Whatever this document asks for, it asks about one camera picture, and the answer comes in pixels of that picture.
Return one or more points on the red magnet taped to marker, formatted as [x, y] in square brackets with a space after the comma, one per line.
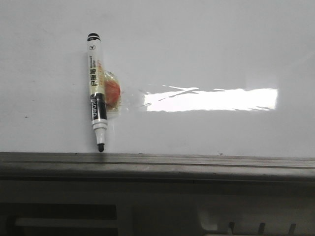
[112, 90]

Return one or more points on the white and black whiteboard marker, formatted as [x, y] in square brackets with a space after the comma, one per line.
[97, 89]

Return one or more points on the white whiteboard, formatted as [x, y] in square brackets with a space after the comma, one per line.
[206, 77]

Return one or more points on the white plastic appliance below board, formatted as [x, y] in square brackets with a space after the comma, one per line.
[55, 208]

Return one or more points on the grey aluminium whiteboard frame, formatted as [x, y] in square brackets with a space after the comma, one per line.
[154, 166]

